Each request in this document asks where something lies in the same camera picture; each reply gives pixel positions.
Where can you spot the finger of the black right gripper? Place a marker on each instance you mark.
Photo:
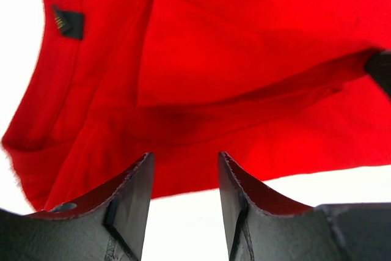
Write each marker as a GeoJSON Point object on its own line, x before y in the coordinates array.
{"type": "Point", "coordinates": [378, 66]}

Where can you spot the red t-shirt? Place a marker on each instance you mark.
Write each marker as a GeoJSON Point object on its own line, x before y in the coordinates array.
{"type": "Point", "coordinates": [278, 84]}

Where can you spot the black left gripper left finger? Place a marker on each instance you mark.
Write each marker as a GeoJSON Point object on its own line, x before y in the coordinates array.
{"type": "Point", "coordinates": [107, 223]}

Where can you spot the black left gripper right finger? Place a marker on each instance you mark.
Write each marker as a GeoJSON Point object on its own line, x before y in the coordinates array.
{"type": "Point", "coordinates": [262, 224]}

